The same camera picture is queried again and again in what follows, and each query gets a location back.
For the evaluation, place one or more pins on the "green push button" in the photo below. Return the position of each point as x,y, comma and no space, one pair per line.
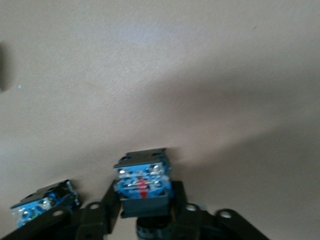
45,202

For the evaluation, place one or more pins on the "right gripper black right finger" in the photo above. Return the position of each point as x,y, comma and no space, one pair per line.
200,225

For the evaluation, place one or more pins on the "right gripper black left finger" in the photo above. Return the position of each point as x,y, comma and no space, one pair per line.
95,222

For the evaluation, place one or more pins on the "orange push button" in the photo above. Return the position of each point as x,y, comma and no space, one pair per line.
142,185

